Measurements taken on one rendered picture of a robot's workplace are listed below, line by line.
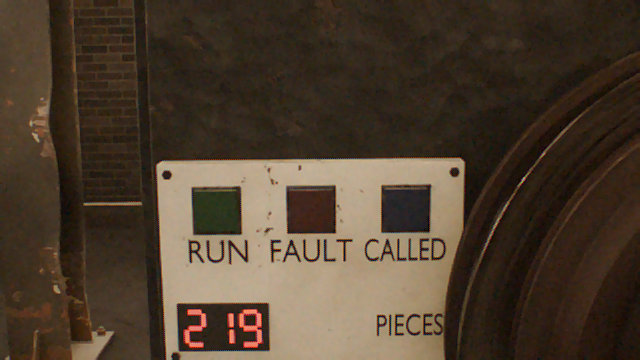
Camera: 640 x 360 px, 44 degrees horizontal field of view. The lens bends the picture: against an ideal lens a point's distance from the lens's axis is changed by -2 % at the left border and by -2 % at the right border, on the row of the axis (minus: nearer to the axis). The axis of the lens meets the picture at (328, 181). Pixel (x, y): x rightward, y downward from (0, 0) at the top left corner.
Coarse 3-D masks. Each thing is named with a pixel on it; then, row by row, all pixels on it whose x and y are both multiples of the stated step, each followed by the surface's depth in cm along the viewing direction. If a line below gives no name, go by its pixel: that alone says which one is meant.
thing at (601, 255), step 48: (624, 144) 53; (576, 192) 54; (624, 192) 52; (576, 240) 53; (624, 240) 51; (528, 288) 54; (576, 288) 53; (624, 288) 51; (528, 336) 54; (576, 336) 52
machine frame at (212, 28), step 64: (192, 0) 66; (256, 0) 66; (320, 0) 67; (384, 0) 67; (448, 0) 67; (512, 0) 67; (576, 0) 67; (192, 64) 67; (256, 64) 67; (320, 64) 67; (384, 64) 68; (448, 64) 68; (512, 64) 68; (576, 64) 68; (192, 128) 68; (256, 128) 68; (320, 128) 68; (384, 128) 68; (448, 128) 69; (512, 128) 69
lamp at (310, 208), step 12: (300, 192) 67; (312, 192) 67; (324, 192) 67; (300, 204) 67; (312, 204) 67; (324, 204) 67; (300, 216) 67; (312, 216) 67; (324, 216) 67; (300, 228) 67; (312, 228) 67; (324, 228) 67
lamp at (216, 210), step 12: (204, 192) 67; (216, 192) 67; (228, 192) 67; (204, 204) 67; (216, 204) 67; (228, 204) 67; (204, 216) 67; (216, 216) 67; (228, 216) 67; (204, 228) 67; (216, 228) 67; (228, 228) 67
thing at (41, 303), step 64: (0, 0) 298; (64, 0) 328; (0, 64) 302; (64, 64) 332; (0, 128) 307; (64, 128) 337; (0, 192) 311; (64, 192) 342; (0, 256) 315; (64, 256) 346; (64, 320) 320
